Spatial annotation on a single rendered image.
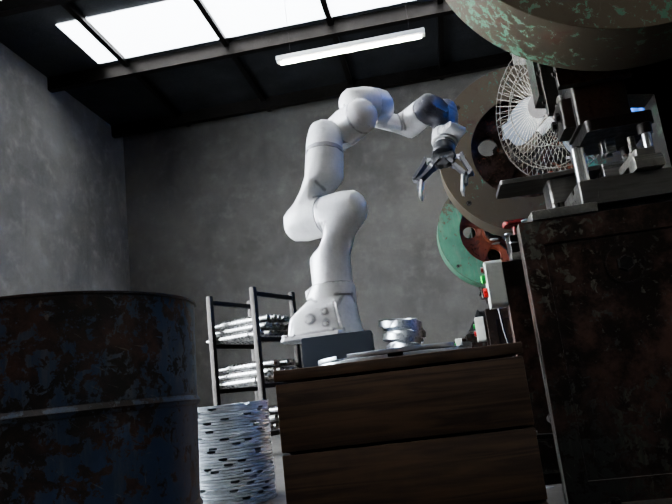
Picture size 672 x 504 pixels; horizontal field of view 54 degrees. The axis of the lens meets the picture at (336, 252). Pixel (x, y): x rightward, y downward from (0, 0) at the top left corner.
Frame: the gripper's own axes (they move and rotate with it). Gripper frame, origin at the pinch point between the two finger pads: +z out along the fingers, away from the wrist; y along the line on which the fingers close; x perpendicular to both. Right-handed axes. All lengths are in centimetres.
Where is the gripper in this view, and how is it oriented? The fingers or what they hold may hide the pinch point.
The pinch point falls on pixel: (441, 193)
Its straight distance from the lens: 214.0
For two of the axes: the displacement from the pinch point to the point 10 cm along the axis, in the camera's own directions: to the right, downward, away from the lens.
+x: -3.6, -5.2, -7.7
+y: -9.2, 0.9, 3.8
